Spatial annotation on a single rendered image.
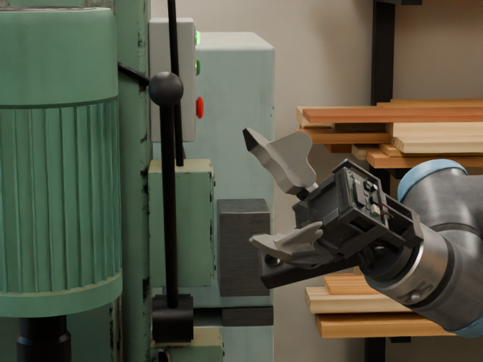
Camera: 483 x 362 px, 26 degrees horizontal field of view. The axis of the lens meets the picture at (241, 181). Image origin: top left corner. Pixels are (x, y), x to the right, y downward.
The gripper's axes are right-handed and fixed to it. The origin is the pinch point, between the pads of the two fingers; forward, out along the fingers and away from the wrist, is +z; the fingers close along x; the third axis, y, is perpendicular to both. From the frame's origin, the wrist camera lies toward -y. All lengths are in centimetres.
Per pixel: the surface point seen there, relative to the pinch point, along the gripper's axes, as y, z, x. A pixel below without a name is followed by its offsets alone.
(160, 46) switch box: -13.6, 0.1, -33.9
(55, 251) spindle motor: -15.5, 11.4, 4.9
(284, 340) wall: -151, -161, -129
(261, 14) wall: -88, -98, -193
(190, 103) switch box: -15.8, -6.8, -29.5
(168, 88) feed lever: 3.1, 11.9, -3.3
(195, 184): -16.4, -8.0, -16.2
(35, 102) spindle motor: -6.5, 20.7, -3.3
